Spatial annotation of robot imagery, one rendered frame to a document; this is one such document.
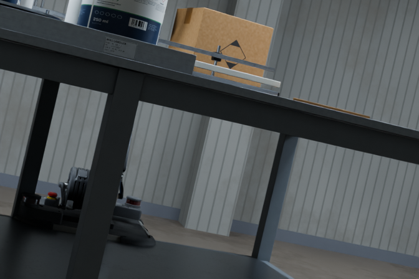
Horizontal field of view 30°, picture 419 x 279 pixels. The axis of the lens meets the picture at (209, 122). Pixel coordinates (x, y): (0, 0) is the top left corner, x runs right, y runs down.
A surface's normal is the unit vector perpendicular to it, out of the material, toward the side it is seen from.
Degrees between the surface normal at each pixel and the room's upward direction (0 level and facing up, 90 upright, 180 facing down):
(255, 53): 90
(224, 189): 90
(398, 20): 90
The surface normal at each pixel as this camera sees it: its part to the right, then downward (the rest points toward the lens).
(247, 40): 0.44, 0.11
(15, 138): 0.21, 0.06
